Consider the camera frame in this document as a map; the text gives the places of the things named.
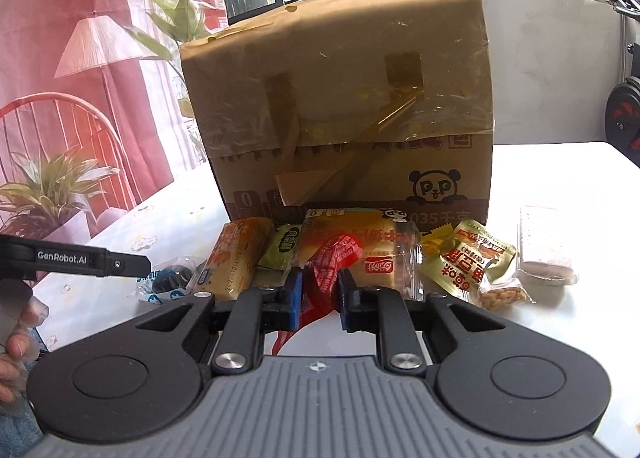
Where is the blue white cookie packet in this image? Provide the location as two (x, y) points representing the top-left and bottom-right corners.
(136, 256), (202, 305)

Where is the green pineapple cake packet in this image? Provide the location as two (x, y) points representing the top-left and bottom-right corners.
(257, 224), (302, 271)

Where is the orange biscuit package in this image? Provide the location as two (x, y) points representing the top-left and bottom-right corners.
(193, 217), (272, 301)

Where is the small peanut packet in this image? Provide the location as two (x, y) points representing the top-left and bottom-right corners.
(480, 285), (532, 311)

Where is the large yellow bread package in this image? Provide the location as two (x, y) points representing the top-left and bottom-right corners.
(292, 207), (424, 301)

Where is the brown cardboard box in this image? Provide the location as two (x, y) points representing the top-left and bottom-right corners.
(181, 0), (495, 230)

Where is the person's left hand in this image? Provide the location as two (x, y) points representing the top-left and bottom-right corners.
(0, 297), (49, 406)

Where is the yellow green peanut packet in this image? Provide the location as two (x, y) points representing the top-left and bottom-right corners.
(420, 219), (520, 306)

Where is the tall green plant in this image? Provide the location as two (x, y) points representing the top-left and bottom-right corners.
(124, 0), (222, 119)

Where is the red snack wrapper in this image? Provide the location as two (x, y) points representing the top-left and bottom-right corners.
(271, 233), (363, 355)

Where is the black exercise bike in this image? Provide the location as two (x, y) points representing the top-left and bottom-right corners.
(603, 0), (639, 165)

